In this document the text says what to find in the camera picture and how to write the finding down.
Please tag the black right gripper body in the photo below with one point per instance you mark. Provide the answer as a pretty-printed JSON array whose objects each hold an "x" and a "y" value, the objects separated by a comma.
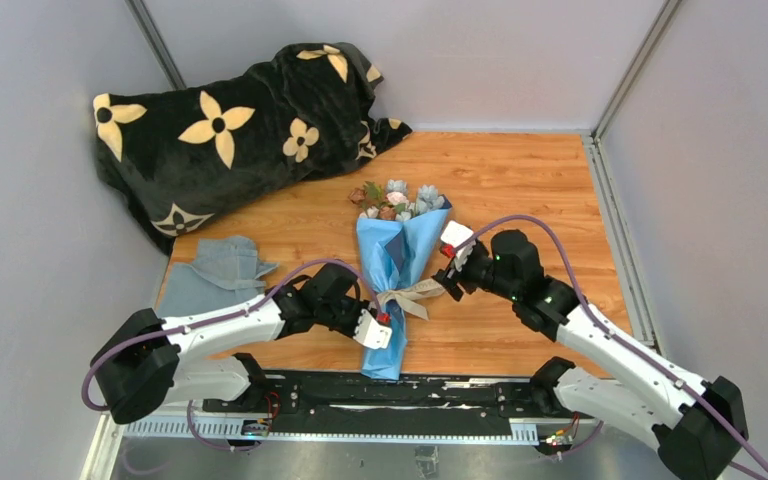
[{"x": 479, "y": 273}]

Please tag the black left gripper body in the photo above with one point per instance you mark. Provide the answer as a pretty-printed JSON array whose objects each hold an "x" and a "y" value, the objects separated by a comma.
[{"x": 343, "y": 317}]

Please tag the beige ribbon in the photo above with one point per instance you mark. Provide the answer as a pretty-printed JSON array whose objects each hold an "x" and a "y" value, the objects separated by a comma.
[{"x": 410, "y": 299}]

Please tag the blue wrapping paper sheet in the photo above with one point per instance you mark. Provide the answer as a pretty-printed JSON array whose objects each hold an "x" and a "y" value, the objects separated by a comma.
[{"x": 394, "y": 255}]

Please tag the blue fake flower stem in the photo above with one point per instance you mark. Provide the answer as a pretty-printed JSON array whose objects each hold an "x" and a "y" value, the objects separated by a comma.
[{"x": 427, "y": 198}]

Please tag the orange fake flower stem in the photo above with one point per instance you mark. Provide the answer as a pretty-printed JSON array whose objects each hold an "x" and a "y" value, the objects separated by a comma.
[{"x": 372, "y": 200}]

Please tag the pink white fake flower stem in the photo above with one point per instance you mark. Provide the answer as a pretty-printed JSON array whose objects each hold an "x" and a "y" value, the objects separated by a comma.
[{"x": 404, "y": 207}]

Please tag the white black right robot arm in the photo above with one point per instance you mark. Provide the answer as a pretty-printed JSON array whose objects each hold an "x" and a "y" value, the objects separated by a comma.
[{"x": 695, "y": 426}]

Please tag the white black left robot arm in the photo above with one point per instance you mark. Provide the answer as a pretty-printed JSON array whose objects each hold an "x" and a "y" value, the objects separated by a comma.
[{"x": 152, "y": 361}]

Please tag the light blue denim cloth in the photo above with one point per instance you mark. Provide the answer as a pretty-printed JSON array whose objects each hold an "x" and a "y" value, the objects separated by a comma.
[{"x": 225, "y": 272}]

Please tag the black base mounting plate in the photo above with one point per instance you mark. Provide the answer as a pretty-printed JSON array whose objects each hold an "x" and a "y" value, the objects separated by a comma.
[{"x": 330, "y": 402}]

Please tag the black floral blanket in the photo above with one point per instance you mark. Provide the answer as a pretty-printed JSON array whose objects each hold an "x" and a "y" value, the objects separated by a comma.
[{"x": 184, "y": 158}]

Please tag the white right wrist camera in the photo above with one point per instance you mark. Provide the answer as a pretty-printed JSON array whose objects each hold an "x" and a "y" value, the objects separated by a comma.
[{"x": 457, "y": 243}]

